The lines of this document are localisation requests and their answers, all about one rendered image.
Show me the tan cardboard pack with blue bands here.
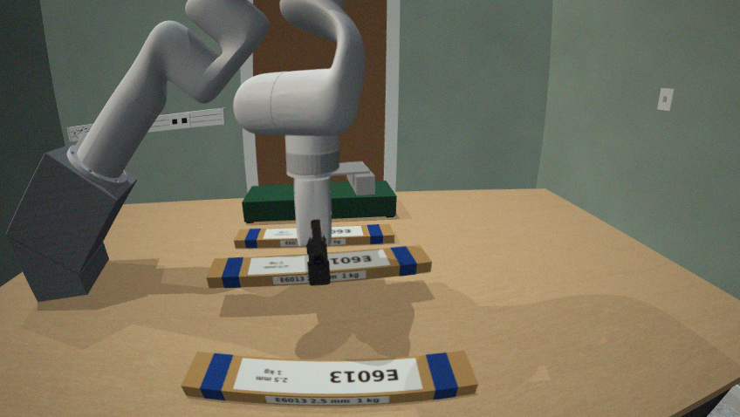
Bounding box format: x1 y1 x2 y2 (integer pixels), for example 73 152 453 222
181 351 478 406

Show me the tan welding electrode pack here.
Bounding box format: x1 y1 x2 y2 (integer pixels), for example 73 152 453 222
234 224 394 249

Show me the cardboard welding electrode pack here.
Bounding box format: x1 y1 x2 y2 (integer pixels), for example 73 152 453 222
206 245 432 288

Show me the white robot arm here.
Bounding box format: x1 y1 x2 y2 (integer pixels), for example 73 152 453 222
67 0 375 195

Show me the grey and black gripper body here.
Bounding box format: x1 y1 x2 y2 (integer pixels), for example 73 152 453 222
286 170 332 248

